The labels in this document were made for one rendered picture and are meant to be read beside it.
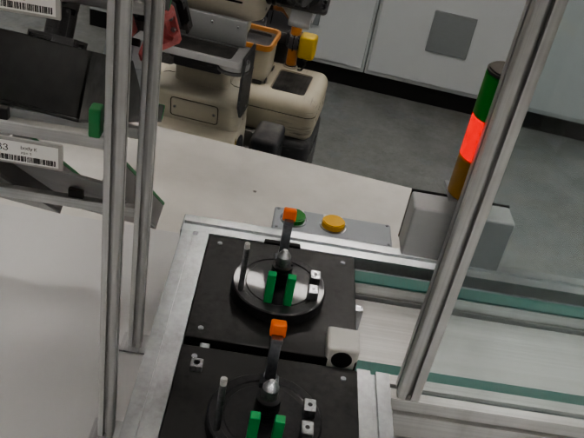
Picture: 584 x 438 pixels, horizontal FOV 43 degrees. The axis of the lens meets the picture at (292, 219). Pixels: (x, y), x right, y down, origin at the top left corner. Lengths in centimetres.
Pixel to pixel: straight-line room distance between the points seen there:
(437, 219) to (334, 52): 334
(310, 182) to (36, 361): 73
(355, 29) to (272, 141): 222
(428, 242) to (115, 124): 39
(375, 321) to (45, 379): 50
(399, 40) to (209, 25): 247
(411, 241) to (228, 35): 95
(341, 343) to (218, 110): 94
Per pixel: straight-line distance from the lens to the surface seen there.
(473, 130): 84
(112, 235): 84
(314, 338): 107
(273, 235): 126
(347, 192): 161
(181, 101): 187
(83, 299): 126
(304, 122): 210
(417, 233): 90
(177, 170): 159
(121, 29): 71
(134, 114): 96
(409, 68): 418
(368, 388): 104
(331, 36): 417
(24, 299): 126
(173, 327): 107
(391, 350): 117
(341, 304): 114
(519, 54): 78
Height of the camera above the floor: 169
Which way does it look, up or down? 34 degrees down
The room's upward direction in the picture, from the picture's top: 11 degrees clockwise
